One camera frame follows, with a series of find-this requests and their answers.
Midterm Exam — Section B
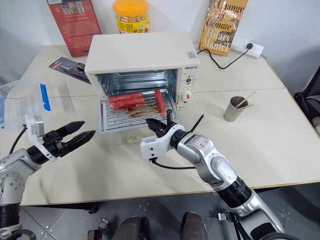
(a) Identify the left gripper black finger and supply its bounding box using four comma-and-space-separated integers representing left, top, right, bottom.
56, 120, 86, 138
64, 129, 96, 152

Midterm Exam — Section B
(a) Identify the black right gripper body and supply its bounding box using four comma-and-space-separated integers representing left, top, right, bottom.
159, 109, 176, 138

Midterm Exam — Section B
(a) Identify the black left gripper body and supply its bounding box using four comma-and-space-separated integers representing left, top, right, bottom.
42, 129, 68, 160

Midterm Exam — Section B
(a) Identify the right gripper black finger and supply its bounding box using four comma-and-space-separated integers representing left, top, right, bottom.
147, 122, 164, 137
145, 118, 168, 129

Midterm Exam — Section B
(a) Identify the red and white oven knob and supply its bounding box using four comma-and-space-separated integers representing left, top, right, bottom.
181, 90, 195, 102

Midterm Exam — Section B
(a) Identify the white toaster oven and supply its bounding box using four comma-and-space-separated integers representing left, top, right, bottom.
84, 31, 201, 108

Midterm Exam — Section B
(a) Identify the black pointed stick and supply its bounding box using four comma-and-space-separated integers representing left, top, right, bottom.
189, 113, 205, 133

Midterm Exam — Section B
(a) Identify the clear plastic storage box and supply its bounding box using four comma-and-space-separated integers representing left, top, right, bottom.
0, 78, 73, 131

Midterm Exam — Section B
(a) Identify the dark red booklet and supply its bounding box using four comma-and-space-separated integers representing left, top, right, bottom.
48, 56, 92, 86

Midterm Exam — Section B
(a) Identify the metal cup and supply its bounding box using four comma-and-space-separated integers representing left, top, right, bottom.
223, 96, 250, 123

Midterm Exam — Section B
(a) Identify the dark brown rounded shape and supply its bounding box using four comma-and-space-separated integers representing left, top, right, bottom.
116, 216, 151, 240
181, 211, 209, 240

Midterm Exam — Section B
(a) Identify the red cardboard box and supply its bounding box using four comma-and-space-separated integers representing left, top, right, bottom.
46, 0, 103, 58

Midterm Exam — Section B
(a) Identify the gold paperback book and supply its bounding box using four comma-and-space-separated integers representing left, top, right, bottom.
198, 0, 250, 57

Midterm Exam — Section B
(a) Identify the yellow plastic jar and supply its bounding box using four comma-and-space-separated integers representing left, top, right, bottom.
112, 0, 151, 35

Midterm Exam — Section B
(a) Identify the white power strip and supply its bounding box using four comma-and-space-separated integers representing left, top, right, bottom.
229, 37, 265, 60

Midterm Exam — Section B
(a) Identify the black chair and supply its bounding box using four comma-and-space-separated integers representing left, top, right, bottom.
293, 64, 320, 137

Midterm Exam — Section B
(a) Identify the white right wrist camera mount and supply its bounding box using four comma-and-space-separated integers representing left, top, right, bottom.
139, 123, 186, 161

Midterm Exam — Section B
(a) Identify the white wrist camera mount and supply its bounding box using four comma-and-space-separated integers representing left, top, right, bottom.
139, 123, 186, 161
23, 113, 60, 163

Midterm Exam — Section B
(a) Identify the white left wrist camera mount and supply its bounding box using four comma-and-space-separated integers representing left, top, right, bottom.
23, 113, 60, 163

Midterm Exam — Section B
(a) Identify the metal tray with wire rack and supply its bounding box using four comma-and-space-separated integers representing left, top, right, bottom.
100, 88, 177, 131

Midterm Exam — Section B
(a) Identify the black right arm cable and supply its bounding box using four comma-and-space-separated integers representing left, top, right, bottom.
149, 157, 198, 171

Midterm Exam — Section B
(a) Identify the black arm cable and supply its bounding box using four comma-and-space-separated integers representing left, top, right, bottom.
8, 124, 28, 155
149, 157, 198, 171

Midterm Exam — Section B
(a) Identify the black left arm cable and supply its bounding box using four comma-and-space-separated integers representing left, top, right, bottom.
8, 124, 28, 155

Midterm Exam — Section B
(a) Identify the black table leg bracket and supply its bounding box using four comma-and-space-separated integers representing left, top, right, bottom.
88, 202, 100, 215

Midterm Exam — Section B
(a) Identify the black oven power cord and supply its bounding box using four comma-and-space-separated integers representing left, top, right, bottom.
196, 42, 254, 70

